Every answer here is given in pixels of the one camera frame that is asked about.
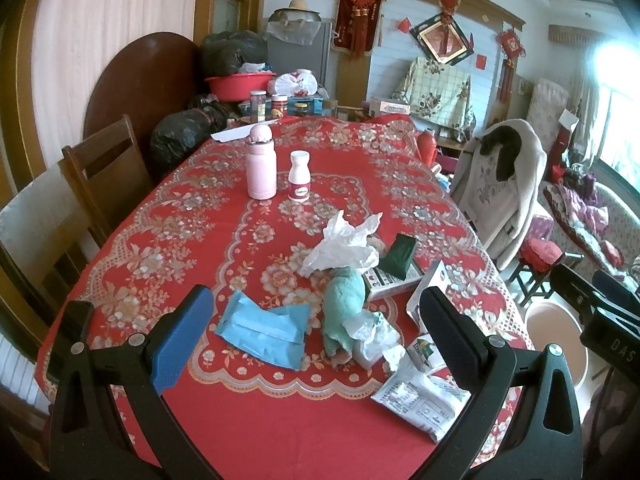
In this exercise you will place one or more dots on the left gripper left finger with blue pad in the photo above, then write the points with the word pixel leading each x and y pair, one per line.
pixel 110 419

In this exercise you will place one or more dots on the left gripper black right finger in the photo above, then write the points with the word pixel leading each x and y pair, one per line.
pixel 543 439

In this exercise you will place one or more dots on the printed white paper packet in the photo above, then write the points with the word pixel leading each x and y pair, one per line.
pixel 428 403

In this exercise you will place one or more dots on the milk carton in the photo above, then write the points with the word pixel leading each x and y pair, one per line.
pixel 425 355

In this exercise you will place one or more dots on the white tissue pack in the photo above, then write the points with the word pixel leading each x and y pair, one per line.
pixel 374 339

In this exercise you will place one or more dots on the dark green pouch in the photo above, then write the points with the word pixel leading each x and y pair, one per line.
pixel 399 257

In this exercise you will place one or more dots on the blue tissue pack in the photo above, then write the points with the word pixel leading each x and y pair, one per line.
pixel 275 336

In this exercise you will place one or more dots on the teal green cloth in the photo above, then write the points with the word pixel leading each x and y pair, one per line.
pixel 343 298

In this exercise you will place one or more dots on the white plastic bag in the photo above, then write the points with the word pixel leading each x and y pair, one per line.
pixel 343 246

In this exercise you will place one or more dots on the green white medicine box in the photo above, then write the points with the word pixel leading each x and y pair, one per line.
pixel 380 285

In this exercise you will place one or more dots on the beige trash bin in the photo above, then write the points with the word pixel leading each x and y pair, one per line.
pixel 551 323

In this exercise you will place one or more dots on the small stool red cushion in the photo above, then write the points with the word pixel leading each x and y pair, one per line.
pixel 536 259

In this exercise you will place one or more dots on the floral sofa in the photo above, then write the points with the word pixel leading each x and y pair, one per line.
pixel 606 234

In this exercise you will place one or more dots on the red floral tablecloth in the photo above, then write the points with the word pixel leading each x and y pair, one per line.
pixel 250 419

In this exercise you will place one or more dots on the dark wooden chair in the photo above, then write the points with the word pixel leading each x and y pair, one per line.
pixel 55 226

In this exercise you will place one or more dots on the chair with white coat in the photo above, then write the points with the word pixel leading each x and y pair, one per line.
pixel 496 186

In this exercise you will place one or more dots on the red thermos flask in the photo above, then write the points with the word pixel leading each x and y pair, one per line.
pixel 427 147

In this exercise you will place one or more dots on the small white pill bottle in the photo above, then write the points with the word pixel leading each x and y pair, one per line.
pixel 299 177

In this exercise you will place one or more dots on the pink thermos bottle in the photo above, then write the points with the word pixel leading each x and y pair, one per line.
pixel 261 163

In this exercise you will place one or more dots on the round dark wooden tabletop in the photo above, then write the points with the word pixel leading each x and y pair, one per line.
pixel 154 76

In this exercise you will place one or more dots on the red plastic basin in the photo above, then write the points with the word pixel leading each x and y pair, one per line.
pixel 237 87

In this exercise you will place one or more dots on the small red knot decoration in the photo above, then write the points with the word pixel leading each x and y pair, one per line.
pixel 512 49

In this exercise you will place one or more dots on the diamond framed fu picture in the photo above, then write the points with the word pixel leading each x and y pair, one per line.
pixel 441 40

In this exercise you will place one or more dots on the black garbage bag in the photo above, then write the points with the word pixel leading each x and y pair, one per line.
pixel 224 53

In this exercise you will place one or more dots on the grey refrigerator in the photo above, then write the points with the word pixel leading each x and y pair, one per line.
pixel 285 56

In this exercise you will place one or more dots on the red chinese knot decoration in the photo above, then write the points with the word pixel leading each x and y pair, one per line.
pixel 355 26

